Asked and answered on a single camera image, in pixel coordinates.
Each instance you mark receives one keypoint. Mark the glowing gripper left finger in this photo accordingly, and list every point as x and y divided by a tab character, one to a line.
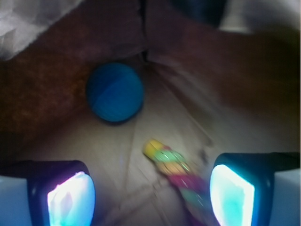
61	193

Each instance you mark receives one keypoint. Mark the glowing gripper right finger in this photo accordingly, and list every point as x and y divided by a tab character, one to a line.
241	189

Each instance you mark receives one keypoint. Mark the blue ball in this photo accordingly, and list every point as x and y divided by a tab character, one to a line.
115	92

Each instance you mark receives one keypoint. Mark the brown paper bag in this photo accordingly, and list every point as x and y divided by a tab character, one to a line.
207	91

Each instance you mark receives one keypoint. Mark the multicolour twisted rope toy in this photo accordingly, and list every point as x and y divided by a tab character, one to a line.
193	188

